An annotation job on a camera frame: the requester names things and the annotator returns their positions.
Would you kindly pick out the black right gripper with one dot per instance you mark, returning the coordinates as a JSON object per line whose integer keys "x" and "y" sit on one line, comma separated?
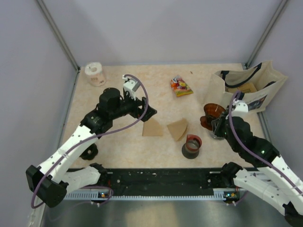
{"x": 218, "y": 123}

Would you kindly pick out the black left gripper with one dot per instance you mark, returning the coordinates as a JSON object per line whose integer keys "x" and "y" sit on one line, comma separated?
{"x": 138, "y": 112}

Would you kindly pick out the amber plastic coffee dripper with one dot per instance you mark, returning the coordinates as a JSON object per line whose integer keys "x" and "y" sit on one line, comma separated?
{"x": 212, "y": 112}

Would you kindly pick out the brown paper coffee filter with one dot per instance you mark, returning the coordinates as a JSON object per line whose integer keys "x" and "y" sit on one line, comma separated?
{"x": 178, "y": 129}
{"x": 152, "y": 128}

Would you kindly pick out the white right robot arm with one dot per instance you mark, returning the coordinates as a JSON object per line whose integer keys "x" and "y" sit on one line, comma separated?
{"x": 284, "y": 191}

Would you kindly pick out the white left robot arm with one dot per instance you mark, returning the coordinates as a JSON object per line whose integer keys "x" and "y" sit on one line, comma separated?
{"x": 51, "y": 180}

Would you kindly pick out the dark green coffee dripper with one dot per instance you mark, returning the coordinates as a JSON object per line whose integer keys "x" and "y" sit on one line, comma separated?
{"x": 90, "y": 152}

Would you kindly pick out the clear glass server pitcher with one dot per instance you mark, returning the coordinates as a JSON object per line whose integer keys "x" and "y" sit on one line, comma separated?
{"x": 216, "y": 136}

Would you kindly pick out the colourful snack packet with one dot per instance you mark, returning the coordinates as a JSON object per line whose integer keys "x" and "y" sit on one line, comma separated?
{"x": 180, "y": 87}

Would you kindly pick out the cream canvas tote bag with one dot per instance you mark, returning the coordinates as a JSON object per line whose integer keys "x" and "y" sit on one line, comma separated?
{"x": 258, "y": 86}

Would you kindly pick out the wrapped toilet paper roll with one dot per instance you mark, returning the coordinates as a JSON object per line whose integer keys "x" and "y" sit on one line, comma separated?
{"x": 94, "y": 73}

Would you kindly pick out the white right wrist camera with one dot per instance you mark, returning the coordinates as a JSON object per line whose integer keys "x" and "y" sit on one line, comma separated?
{"x": 239, "y": 108}

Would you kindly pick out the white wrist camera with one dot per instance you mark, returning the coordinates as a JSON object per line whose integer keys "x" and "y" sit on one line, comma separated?
{"x": 239, "y": 108}
{"x": 130, "y": 85}

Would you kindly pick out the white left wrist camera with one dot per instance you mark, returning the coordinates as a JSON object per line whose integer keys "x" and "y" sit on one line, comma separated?
{"x": 130, "y": 85}

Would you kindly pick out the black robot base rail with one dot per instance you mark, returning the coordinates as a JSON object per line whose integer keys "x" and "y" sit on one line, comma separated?
{"x": 163, "y": 181}

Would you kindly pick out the right aluminium frame post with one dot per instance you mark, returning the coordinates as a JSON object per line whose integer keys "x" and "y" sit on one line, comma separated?
{"x": 265, "y": 35}

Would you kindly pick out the aluminium frame post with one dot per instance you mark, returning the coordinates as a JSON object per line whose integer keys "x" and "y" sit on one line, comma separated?
{"x": 265, "y": 35}
{"x": 57, "y": 34}

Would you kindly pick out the left aluminium frame post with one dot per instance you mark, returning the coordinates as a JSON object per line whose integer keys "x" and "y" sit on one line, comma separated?
{"x": 57, "y": 34}

